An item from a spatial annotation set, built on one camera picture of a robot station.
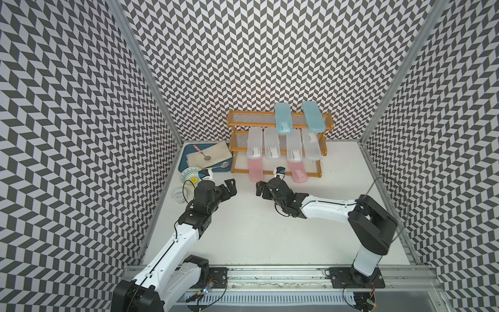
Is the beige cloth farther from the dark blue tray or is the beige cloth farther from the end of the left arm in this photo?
the end of the left arm

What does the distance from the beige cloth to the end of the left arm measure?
12.5 inches

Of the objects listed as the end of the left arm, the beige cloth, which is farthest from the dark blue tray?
the end of the left arm

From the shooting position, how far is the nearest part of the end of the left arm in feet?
2.08

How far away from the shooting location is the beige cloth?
1080 mm
